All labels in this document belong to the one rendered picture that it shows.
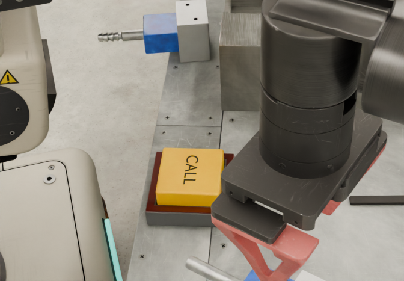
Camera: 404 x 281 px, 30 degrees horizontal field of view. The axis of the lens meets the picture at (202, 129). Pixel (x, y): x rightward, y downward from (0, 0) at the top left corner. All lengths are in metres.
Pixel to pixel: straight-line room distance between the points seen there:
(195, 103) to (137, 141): 1.13
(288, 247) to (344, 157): 0.06
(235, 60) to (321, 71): 0.38
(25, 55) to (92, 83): 1.23
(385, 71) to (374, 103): 0.02
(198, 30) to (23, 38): 0.23
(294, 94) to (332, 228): 0.32
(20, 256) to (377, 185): 0.81
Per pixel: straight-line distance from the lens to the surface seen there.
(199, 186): 0.70
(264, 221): 0.46
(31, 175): 1.54
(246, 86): 0.81
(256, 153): 0.48
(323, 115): 0.43
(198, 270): 0.65
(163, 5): 2.44
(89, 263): 1.37
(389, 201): 0.74
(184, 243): 0.71
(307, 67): 0.40
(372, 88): 0.39
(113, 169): 1.90
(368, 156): 0.50
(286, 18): 0.40
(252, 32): 0.79
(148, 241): 0.71
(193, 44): 0.88
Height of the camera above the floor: 1.35
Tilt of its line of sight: 43 degrees down
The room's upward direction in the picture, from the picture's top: 4 degrees counter-clockwise
